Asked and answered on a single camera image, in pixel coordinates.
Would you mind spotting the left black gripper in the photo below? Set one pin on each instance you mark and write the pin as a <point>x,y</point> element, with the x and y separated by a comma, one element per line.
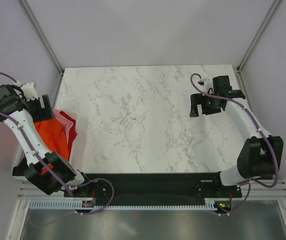
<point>40,116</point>

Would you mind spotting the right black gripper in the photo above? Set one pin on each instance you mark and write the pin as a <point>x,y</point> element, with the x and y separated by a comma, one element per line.
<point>199,99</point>

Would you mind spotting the orange t-shirt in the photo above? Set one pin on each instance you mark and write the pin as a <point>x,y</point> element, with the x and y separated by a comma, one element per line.
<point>53,135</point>

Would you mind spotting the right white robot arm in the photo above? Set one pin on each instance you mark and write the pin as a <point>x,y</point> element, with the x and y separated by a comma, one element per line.
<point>259,160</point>

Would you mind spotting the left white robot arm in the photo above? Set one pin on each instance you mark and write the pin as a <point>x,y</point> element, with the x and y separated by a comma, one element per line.
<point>20,109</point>

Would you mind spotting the pink t-shirt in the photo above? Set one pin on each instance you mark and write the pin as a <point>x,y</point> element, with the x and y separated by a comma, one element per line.
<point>66,123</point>

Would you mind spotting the red t-shirt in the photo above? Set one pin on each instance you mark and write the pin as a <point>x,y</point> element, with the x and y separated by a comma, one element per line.
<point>72,134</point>

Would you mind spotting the white plastic laundry basket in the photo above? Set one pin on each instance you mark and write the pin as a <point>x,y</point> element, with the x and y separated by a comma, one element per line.
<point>20,170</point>

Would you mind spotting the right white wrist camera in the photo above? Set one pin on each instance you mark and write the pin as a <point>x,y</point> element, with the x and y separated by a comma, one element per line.
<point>201,82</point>

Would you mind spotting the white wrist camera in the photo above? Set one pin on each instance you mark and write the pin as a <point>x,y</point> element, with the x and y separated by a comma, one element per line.
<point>201,82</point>
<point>29,91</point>

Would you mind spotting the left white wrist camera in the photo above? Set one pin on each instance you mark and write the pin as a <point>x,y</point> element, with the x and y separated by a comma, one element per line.
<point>29,91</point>

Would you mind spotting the aluminium frame rails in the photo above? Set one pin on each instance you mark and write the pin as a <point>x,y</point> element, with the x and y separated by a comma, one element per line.
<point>257,193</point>

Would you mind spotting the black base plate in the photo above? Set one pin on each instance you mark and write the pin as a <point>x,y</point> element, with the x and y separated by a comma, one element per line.
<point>156,188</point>

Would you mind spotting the white slotted cable duct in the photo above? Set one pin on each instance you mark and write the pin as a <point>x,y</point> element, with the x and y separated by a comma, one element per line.
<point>78,204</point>

